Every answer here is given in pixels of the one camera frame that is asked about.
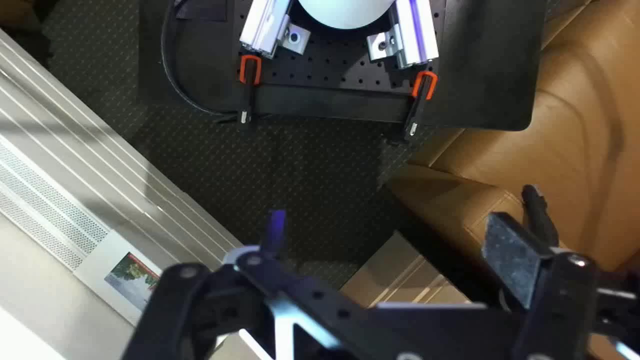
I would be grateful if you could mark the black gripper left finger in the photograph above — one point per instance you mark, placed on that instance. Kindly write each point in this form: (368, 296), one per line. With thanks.
(275, 232)

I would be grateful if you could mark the orange black bar clamp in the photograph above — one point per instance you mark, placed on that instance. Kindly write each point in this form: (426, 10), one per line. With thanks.
(249, 76)
(420, 92)

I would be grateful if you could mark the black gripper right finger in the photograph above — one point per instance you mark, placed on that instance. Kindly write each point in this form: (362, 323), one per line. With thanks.
(517, 256)

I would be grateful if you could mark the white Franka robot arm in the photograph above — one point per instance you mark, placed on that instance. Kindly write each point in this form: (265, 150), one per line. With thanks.
(343, 13)

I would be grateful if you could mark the black table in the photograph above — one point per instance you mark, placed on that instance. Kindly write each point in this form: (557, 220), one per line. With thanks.
(486, 72)

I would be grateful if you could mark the light wooden nightstand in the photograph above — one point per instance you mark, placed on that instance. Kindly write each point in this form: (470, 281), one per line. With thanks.
(401, 272)

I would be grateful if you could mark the white ribbed heater unit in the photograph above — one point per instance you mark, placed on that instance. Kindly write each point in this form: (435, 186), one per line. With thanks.
(86, 152)

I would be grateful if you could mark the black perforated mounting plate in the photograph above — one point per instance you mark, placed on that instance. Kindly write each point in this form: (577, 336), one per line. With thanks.
(332, 63)

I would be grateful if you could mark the short aluminium rail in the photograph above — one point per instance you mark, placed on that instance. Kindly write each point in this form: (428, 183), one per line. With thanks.
(265, 24)

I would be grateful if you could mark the small silver angle bracket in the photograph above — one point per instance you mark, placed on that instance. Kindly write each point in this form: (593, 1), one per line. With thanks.
(295, 40)
(383, 45)

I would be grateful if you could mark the brown leather armchair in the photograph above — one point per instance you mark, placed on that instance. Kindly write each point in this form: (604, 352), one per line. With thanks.
(567, 132)

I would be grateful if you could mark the long aluminium rail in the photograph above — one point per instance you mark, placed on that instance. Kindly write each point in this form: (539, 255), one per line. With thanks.
(417, 30)

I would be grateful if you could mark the printed label sticker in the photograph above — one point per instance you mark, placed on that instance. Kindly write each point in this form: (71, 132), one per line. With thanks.
(122, 272)

